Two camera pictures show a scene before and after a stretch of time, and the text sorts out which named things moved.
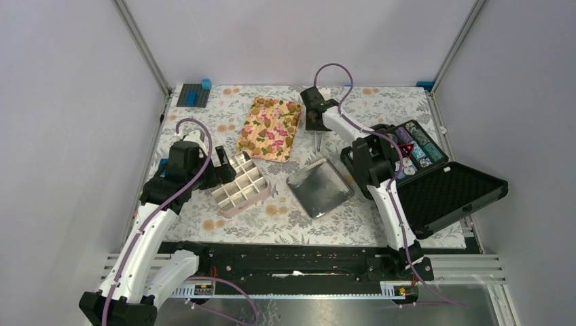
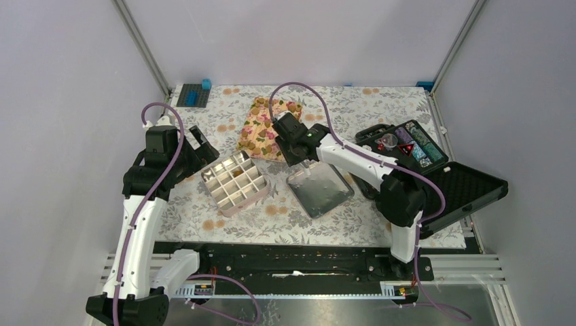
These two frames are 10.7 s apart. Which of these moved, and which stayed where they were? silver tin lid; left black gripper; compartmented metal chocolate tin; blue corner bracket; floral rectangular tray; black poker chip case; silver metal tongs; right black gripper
Moved: left black gripper; silver metal tongs; right black gripper
Stayed: silver tin lid; floral rectangular tray; black poker chip case; compartmented metal chocolate tin; blue corner bracket
